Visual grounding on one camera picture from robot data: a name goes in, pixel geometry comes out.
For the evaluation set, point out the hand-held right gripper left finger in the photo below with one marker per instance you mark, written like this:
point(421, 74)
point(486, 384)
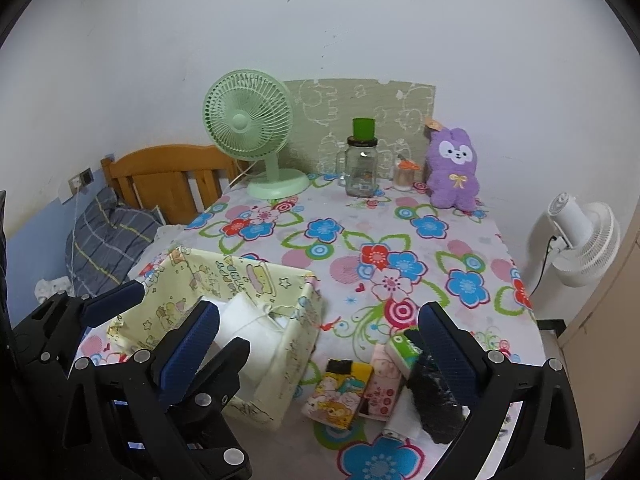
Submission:
point(190, 355)

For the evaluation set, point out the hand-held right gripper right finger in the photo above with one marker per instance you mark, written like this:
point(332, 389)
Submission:
point(445, 355)

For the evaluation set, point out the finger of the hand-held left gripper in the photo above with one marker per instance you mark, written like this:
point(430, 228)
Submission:
point(222, 365)
point(115, 301)

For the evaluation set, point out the green tissue packet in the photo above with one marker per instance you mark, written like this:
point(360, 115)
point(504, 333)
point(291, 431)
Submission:
point(404, 354)

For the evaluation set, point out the white cloth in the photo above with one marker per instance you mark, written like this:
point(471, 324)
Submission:
point(252, 327)
point(400, 420)
point(50, 288)

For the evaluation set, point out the pink printed tissue packet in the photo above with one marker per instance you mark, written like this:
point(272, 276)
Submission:
point(382, 385)

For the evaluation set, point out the yellow printed fabric storage box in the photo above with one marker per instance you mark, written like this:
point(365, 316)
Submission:
point(230, 272)

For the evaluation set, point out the yellow cartoon tissue packet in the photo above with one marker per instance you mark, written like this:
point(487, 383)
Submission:
point(337, 397)

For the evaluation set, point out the blue plaid pillow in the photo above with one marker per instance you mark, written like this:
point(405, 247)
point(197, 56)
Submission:
point(110, 240)

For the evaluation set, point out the white cloth on bed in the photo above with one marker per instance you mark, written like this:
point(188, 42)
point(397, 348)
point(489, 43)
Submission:
point(50, 288)

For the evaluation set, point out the wooden bed headboard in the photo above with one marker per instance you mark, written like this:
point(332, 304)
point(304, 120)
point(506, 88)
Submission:
point(165, 175)

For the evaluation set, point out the floral tablecloth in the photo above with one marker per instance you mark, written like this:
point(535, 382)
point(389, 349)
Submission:
point(350, 240)

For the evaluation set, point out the beige wooden cabinet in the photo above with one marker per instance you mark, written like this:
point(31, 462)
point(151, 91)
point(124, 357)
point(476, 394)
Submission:
point(600, 320)

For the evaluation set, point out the white floor fan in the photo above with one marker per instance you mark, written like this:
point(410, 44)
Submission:
point(582, 240)

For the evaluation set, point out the purple plush bunny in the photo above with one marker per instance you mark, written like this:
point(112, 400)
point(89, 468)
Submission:
point(452, 175)

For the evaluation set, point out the small jar with orange lid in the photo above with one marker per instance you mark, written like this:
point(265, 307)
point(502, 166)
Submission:
point(404, 176)

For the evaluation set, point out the glass jar mug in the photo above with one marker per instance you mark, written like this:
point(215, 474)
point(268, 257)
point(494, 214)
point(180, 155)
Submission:
point(361, 170)

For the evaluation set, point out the green desk fan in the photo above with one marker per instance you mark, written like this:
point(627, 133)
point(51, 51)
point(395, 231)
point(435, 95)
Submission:
point(247, 125)

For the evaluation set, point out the green plastic cup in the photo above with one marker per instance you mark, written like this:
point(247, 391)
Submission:
point(363, 127)

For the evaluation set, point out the green patterned back board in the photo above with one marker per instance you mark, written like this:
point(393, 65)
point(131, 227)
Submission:
point(350, 100)

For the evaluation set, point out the wall socket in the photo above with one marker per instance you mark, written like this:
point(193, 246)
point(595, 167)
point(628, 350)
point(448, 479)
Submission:
point(80, 180)

